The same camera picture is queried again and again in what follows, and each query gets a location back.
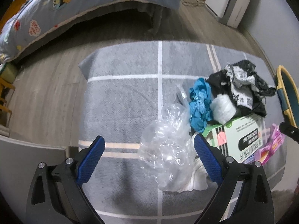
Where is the black cable on floor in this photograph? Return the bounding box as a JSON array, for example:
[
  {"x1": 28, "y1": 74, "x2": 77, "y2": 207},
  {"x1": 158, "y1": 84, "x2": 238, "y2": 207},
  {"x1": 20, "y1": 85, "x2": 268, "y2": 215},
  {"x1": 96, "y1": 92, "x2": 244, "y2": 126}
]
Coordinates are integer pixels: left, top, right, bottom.
[{"x1": 181, "y1": 0, "x2": 206, "y2": 8}]

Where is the clear plastic bag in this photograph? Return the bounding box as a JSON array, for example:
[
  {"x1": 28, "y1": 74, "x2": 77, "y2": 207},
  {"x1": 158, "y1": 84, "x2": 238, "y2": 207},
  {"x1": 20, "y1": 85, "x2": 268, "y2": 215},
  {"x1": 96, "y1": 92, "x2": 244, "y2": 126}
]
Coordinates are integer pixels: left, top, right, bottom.
[{"x1": 138, "y1": 86, "x2": 196, "y2": 193}]

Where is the blue face mask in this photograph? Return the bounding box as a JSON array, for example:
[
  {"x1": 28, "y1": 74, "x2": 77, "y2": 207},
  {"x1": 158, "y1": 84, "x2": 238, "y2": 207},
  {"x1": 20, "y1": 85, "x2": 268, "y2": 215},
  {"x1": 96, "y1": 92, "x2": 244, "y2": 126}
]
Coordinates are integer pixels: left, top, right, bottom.
[{"x1": 189, "y1": 77, "x2": 213, "y2": 133}]

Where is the white foam wad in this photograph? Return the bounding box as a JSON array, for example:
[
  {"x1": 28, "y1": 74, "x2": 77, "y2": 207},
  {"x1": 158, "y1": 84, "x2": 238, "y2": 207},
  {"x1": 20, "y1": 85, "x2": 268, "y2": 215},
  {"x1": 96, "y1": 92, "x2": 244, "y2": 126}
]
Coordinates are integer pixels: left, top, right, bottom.
[{"x1": 210, "y1": 94, "x2": 237, "y2": 125}]

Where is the grey plaid rug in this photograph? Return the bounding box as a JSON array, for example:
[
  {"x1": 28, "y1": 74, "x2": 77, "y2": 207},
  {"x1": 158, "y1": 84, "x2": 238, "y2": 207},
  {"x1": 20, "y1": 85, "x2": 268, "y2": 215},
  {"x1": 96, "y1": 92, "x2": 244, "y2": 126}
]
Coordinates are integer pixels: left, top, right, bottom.
[{"x1": 79, "y1": 41, "x2": 274, "y2": 223}]

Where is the white tissue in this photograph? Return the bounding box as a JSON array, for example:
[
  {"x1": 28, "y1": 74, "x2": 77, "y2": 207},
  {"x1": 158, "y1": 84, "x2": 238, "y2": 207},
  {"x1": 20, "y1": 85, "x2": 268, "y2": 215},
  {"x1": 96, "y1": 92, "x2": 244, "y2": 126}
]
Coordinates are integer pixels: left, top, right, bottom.
[{"x1": 177, "y1": 156, "x2": 208, "y2": 193}]

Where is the green white medicine box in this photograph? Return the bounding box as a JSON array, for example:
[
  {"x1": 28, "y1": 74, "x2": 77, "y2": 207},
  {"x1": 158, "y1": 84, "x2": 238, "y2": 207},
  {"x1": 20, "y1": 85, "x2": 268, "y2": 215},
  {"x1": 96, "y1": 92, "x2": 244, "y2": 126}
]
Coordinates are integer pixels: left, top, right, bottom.
[{"x1": 202, "y1": 114, "x2": 263, "y2": 162}]

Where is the pink wrapper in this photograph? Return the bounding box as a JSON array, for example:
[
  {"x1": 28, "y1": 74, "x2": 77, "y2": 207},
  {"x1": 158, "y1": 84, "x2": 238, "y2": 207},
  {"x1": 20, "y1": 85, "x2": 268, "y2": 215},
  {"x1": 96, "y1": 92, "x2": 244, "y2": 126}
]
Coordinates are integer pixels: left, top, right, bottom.
[{"x1": 243, "y1": 124, "x2": 285, "y2": 165}]

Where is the black white plastic bag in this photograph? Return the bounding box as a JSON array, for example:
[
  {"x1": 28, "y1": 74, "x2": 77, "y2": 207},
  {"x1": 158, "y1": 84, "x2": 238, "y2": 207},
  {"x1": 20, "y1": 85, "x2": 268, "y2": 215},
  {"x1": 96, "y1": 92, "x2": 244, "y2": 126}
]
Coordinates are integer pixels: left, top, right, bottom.
[{"x1": 206, "y1": 60, "x2": 276, "y2": 117}]

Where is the bed with blue duvet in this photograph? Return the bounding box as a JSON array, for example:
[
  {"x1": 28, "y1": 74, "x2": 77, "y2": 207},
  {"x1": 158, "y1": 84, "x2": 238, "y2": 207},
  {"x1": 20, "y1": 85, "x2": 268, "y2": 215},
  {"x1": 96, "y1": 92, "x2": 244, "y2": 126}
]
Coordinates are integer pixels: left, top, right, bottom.
[{"x1": 1, "y1": 0, "x2": 180, "y2": 63}]

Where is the wooden shelf at left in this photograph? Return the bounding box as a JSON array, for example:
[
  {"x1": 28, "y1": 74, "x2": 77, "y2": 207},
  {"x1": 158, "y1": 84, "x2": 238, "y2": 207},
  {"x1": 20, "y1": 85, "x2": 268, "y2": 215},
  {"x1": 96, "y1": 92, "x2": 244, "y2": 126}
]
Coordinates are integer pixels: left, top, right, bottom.
[{"x1": 1, "y1": 63, "x2": 19, "y2": 127}]

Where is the teal yellow trash bin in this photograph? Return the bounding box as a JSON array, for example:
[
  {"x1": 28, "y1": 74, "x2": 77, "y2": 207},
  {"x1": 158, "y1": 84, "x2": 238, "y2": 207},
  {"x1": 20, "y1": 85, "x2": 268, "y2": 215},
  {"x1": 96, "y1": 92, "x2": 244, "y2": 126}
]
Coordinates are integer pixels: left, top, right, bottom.
[{"x1": 276, "y1": 65, "x2": 298, "y2": 128}]

